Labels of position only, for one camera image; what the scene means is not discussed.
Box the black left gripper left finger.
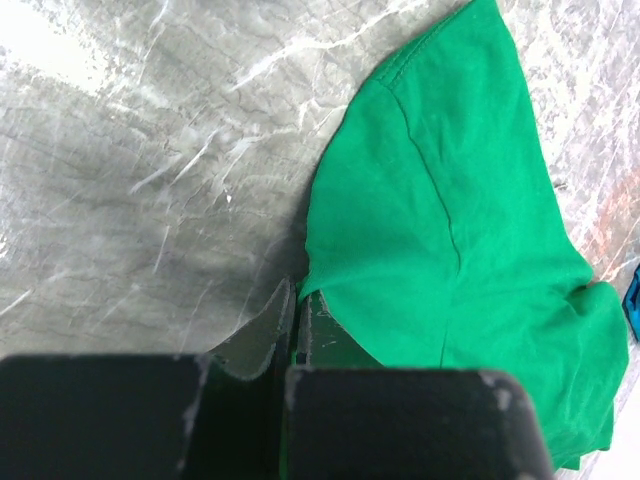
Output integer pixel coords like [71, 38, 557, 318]
[1, 280, 295, 479]

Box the blue folded t shirt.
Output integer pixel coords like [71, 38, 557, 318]
[622, 265, 640, 343]

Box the green t shirt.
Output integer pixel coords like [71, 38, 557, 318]
[300, 1, 629, 470]

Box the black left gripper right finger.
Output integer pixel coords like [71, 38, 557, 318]
[280, 293, 554, 479]

